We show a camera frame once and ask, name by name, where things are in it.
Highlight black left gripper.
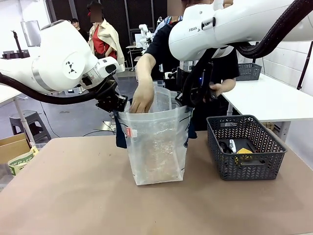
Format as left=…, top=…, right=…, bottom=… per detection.
left=95, top=94, right=129, bottom=114

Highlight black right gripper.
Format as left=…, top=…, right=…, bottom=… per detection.
left=189, top=65, right=213, bottom=99

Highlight clear plastic pouch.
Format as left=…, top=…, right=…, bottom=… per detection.
left=149, top=85, right=177, bottom=114

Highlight clear shopping bag navy handles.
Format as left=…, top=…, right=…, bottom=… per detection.
left=114, top=96, right=198, bottom=186

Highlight dark grey plastic basket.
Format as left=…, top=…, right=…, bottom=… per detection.
left=206, top=115, right=288, bottom=182
left=238, top=63, right=263, bottom=82

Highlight person's left forearm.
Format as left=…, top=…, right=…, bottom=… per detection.
left=220, top=78, right=237, bottom=94

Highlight person's right forearm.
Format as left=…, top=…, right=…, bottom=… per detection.
left=135, top=52, right=158, bottom=90

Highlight green white paper bag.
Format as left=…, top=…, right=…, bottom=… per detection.
left=8, top=146, right=40, bottom=176

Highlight person's left hand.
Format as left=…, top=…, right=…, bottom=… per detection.
left=209, top=83, right=227, bottom=95

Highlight person's right hand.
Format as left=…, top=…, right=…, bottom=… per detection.
left=129, top=84, right=156, bottom=114

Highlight grey background desk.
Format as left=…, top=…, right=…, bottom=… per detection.
left=125, top=45, right=145, bottom=72

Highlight person in black t-shirt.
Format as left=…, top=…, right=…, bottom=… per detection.
left=144, top=0, right=241, bottom=132

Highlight bystander in cream jacket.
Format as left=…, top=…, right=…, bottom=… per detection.
left=87, top=0, right=126, bottom=71

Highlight large white table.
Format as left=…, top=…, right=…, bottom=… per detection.
left=221, top=72, right=313, bottom=147

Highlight flat black item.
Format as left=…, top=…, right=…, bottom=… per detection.
left=234, top=138, right=258, bottom=153

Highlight small white background robot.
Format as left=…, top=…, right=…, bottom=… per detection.
left=138, top=23, right=155, bottom=47

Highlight yellow black tool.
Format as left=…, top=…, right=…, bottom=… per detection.
left=235, top=147, right=254, bottom=165

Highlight bystander in black top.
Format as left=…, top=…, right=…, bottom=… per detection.
left=70, top=18, right=90, bottom=43

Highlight wooden crate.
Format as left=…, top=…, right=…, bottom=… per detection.
left=265, top=121, right=282, bottom=133

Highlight grey step stool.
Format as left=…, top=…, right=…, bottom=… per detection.
left=9, top=110, right=52, bottom=143

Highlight white table with leg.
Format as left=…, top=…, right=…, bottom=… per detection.
left=0, top=84, right=34, bottom=149

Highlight white board panel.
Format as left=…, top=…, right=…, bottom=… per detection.
left=20, top=20, right=42, bottom=47

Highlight brown cardboard box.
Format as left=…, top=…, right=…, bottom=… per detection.
left=0, top=133, right=32, bottom=165

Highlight thin floor cable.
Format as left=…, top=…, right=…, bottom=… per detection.
left=82, top=119, right=116, bottom=137

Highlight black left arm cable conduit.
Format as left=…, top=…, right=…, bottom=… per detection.
left=0, top=72, right=118, bottom=106

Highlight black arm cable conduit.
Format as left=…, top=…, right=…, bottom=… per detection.
left=0, top=72, right=118, bottom=106
left=180, top=0, right=305, bottom=106

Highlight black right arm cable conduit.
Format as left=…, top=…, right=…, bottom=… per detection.
left=180, top=0, right=305, bottom=106

